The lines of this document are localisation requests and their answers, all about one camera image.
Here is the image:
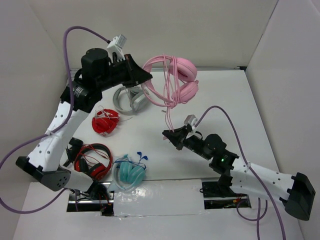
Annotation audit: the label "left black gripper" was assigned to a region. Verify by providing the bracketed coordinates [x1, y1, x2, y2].
[96, 53, 152, 92]

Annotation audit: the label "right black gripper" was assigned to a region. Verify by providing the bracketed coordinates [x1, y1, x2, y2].
[162, 125, 212, 160]

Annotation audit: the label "pink headphones with cable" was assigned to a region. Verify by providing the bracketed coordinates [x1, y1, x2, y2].
[141, 54, 199, 131]

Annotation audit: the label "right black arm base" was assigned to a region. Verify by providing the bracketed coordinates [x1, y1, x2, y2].
[199, 178, 237, 210]

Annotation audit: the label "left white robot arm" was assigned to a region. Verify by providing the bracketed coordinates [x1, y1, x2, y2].
[16, 48, 153, 200]

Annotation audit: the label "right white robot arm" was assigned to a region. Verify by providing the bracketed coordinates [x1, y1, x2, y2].
[162, 126, 316, 221]

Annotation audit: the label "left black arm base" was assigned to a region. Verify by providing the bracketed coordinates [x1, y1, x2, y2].
[66, 183, 114, 217]

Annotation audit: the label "grey white headphones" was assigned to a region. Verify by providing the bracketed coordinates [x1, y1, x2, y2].
[112, 86, 149, 116]

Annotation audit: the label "red folded headphones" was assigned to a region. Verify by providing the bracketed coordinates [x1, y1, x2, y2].
[91, 108, 120, 136]

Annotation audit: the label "teal white headphones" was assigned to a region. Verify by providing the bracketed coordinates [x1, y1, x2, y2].
[108, 154, 147, 192]

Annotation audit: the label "red black headphones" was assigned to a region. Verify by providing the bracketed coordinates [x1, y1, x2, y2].
[73, 143, 113, 181]

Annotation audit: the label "blue earbuds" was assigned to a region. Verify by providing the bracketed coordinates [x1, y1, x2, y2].
[137, 151, 148, 162]

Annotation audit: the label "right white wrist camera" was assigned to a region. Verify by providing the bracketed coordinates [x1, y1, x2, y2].
[184, 114, 198, 139]

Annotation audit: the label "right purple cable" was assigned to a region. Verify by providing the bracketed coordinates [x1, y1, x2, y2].
[194, 105, 287, 240]

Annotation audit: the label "purple cable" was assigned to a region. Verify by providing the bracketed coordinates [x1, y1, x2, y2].
[194, 105, 287, 240]
[0, 26, 112, 215]

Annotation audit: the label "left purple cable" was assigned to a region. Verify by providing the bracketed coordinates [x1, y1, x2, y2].
[0, 26, 112, 215]

